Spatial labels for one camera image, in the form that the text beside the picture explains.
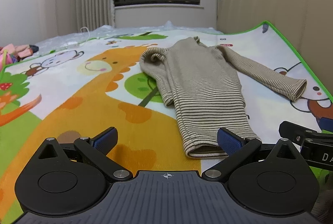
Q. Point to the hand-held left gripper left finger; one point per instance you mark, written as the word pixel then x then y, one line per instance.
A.
pixel 104 140

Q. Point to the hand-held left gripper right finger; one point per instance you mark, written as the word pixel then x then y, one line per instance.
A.
pixel 229 142

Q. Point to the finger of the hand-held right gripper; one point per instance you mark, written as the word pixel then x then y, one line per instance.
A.
pixel 294 128

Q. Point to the beige striped sweater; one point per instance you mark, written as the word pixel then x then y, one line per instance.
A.
pixel 203 88

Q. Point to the pile of pink red clothes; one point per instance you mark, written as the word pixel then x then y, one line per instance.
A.
pixel 18 53

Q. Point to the cartoon animal play mat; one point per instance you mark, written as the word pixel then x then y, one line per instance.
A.
pixel 78 99

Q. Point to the clear plastic sheet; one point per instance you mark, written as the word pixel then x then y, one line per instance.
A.
pixel 124 30

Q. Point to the beige sofa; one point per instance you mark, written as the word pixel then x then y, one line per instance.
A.
pixel 260 8

